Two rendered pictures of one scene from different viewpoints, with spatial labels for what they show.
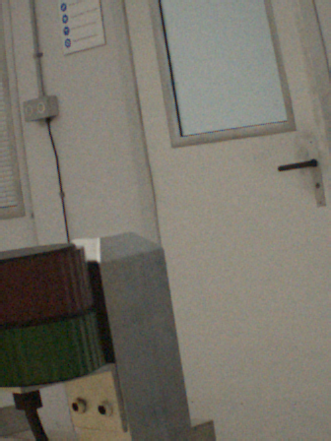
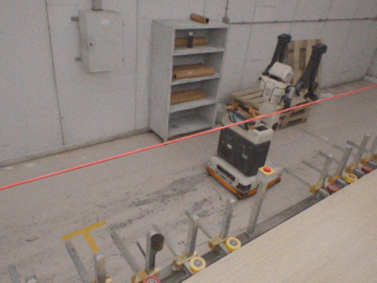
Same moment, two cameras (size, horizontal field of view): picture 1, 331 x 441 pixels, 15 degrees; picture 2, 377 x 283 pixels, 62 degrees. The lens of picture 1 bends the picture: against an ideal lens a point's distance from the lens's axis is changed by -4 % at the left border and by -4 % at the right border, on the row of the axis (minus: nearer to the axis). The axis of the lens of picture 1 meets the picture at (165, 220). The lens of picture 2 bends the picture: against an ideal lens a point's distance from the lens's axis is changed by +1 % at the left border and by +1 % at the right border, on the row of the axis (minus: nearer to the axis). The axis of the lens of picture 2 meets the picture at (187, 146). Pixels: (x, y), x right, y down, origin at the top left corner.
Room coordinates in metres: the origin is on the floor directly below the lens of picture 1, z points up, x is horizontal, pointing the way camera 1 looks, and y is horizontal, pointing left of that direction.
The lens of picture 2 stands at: (0.36, 1.04, 2.20)
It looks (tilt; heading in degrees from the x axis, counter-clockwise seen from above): 30 degrees down; 272
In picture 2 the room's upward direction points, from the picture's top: 6 degrees clockwise
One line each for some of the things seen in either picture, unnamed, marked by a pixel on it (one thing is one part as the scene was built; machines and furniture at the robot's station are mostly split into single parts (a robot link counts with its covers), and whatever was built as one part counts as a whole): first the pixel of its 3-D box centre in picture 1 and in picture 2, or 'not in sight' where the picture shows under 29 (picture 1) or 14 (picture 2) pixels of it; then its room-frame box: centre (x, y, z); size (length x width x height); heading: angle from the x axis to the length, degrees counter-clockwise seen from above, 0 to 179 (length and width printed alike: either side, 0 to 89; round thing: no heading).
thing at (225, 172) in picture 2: not in sight; (225, 172); (0.01, -1.86, 0.23); 0.41 x 0.02 x 0.08; 131
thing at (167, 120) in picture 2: not in sight; (186, 82); (0.64, -3.10, 0.78); 0.90 x 0.45 x 1.55; 42
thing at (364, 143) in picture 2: not in sight; (357, 159); (-0.97, -1.31, 0.91); 0.04 x 0.04 x 0.48; 42
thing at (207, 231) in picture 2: not in sight; (208, 232); (0.23, -0.35, 0.80); 0.43 x 0.03 x 0.04; 132
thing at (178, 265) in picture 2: not in sight; (185, 259); (0.35, -0.13, 0.81); 0.14 x 0.06 x 0.05; 42
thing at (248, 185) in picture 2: not in sight; (244, 168); (-0.22, -2.09, 0.16); 0.67 x 0.64 x 0.25; 41
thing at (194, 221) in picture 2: not in sight; (190, 248); (0.33, -0.14, 0.87); 0.04 x 0.04 x 0.48; 42
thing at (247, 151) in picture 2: not in sight; (246, 139); (-0.15, -2.03, 0.59); 0.55 x 0.34 x 0.83; 131
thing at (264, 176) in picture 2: not in sight; (265, 175); (-0.05, -0.48, 1.18); 0.07 x 0.07 x 0.08; 42
